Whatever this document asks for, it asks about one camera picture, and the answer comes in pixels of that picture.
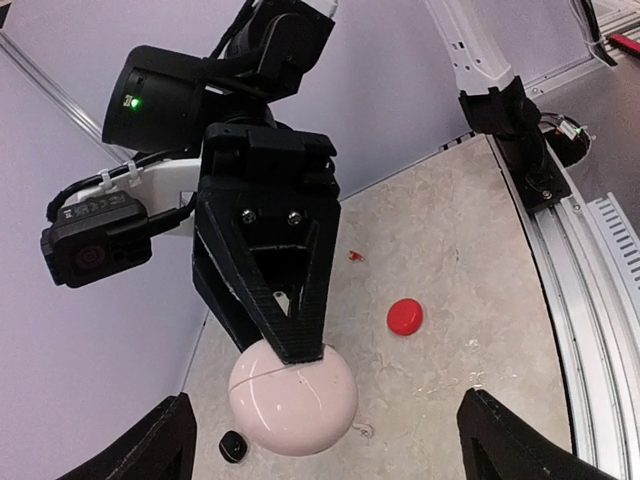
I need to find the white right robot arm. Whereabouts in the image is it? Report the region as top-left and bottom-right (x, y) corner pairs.
(102, 1), (341, 364)

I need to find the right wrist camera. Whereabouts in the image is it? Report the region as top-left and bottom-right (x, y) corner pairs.
(39, 157), (204, 290)

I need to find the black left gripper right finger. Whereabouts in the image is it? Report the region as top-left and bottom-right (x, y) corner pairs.
(457, 388), (625, 479)

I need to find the red earbud left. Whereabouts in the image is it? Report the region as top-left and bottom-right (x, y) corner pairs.
(348, 250), (364, 262)

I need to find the right aluminium frame post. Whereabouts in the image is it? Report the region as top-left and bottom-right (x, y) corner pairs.
(1, 31), (130, 164)

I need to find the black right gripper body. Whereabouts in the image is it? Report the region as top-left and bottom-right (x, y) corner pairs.
(197, 123), (340, 210)

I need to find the red round object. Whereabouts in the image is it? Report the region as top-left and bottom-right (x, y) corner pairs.
(387, 298), (424, 336)

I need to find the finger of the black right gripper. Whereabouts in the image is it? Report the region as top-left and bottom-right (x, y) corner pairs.
(192, 232), (263, 352)
(194, 193), (341, 364)

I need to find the pink round lid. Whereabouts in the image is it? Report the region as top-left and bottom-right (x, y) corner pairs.
(228, 340), (358, 457)

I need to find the black earbud charging case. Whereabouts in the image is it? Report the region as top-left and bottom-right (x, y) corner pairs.
(219, 430), (248, 464)

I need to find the front aluminium rail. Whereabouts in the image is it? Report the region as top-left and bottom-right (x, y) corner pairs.
(439, 0), (640, 480)

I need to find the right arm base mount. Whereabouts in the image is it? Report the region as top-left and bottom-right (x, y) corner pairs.
(459, 77), (591, 213)

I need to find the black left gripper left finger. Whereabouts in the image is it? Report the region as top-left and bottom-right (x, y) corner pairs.
(62, 392), (197, 480)

